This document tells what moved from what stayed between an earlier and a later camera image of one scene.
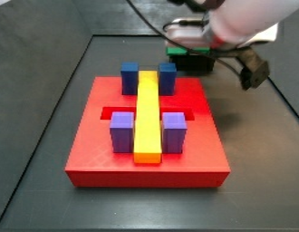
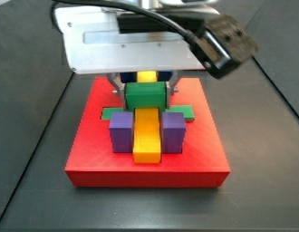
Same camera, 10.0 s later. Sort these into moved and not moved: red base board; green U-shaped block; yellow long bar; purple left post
Moved: green U-shaped block
Not moved: purple left post; red base board; yellow long bar
